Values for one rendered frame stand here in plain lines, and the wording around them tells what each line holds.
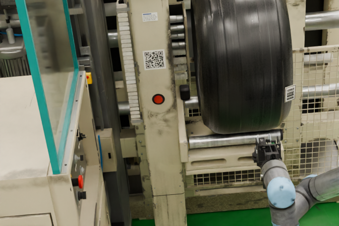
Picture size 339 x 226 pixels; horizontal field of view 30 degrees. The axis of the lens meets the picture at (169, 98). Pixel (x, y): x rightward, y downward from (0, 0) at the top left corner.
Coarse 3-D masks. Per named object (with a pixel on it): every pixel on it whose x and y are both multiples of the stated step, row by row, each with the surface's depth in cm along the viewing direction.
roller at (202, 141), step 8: (192, 136) 229; (200, 136) 228; (208, 136) 228; (216, 136) 228; (224, 136) 227; (232, 136) 227; (240, 136) 227; (248, 136) 227; (256, 136) 227; (264, 136) 227; (272, 136) 227; (280, 136) 227; (192, 144) 227; (200, 144) 227; (208, 144) 227; (216, 144) 228; (224, 144) 228; (232, 144) 228
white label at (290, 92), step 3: (294, 84) 204; (288, 87) 203; (291, 87) 204; (294, 87) 204; (285, 90) 203; (288, 90) 204; (291, 90) 204; (294, 90) 205; (285, 93) 204; (288, 93) 204; (291, 93) 205; (294, 93) 206; (285, 96) 205; (288, 96) 205; (291, 96) 206; (294, 96) 206; (285, 99) 205; (288, 99) 206; (291, 99) 207
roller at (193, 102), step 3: (192, 96) 253; (195, 96) 252; (189, 99) 251; (192, 99) 251; (195, 99) 251; (186, 102) 251; (189, 102) 251; (192, 102) 251; (195, 102) 251; (186, 105) 252; (189, 105) 252; (192, 105) 252; (195, 105) 252; (198, 105) 252
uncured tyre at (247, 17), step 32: (192, 0) 217; (224, 0) 202; (256, 0) 202; (192, 32) 244; (224, 32) 198; (256, 32) 198; (288, 32) 201; (224, 64) 199; (256, 64) 199; (288, 64) 201; (224, 96) 203; (256, 96) 203; (224, 128) 215; (256, 128) 218
